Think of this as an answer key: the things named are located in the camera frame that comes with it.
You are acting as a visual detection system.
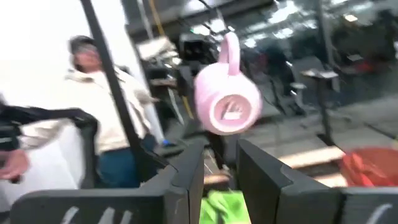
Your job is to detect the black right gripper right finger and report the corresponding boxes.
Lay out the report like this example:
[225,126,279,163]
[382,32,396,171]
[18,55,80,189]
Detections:
[236,139,398,224]

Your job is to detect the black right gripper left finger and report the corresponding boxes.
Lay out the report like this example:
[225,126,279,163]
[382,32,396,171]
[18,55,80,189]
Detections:
[11,139,206,224]

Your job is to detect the red faceted plastic cup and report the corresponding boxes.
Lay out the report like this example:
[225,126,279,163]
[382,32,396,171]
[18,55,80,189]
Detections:
[338,147,398,188]

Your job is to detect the pink ribbed mug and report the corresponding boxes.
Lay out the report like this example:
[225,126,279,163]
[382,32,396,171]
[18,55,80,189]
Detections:
[193,30,264,136]

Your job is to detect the green microfibre cloth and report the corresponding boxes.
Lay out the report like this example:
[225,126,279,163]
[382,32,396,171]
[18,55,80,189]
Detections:
[198,189,252,224]

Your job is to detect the person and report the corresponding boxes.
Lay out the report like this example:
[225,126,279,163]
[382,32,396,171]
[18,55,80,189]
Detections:
[18,34,166,190]

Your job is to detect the person's hand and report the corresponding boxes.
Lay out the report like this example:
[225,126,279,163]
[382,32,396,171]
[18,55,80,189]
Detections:
[0,148,31,182]

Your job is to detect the black rig frame post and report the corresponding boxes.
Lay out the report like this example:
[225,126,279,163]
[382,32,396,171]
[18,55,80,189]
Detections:
[79,0,170,183]

